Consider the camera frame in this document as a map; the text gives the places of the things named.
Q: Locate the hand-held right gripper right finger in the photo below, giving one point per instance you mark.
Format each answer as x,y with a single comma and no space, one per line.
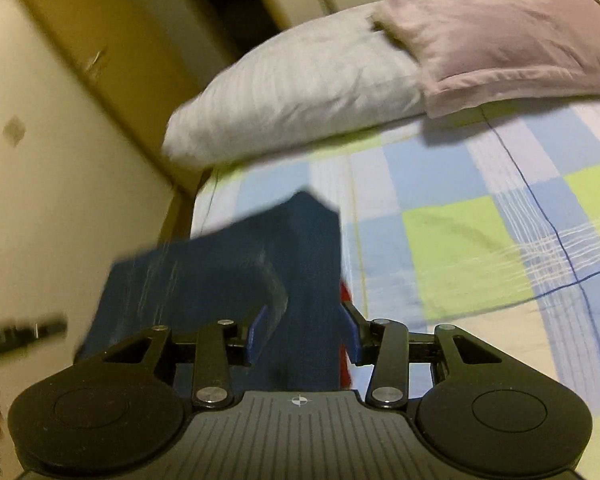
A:
351,330

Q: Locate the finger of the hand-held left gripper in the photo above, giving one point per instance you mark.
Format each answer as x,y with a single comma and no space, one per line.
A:
25,334

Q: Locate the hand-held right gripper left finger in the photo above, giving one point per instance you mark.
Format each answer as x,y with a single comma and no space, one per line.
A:
256,335

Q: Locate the blue denim jeans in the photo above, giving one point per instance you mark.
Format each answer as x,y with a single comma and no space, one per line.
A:
205,270

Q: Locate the red knitted garment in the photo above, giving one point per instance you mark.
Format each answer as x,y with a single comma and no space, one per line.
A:
344,292

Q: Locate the checked pastel bed sheet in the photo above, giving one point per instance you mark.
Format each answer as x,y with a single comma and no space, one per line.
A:
455,235

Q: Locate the white striped pillow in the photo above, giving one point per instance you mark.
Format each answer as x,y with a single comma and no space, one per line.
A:
290,90

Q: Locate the purple and pink blanket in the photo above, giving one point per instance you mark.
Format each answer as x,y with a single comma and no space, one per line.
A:
505,45

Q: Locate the wall switch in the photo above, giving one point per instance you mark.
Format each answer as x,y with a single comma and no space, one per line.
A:
15,128

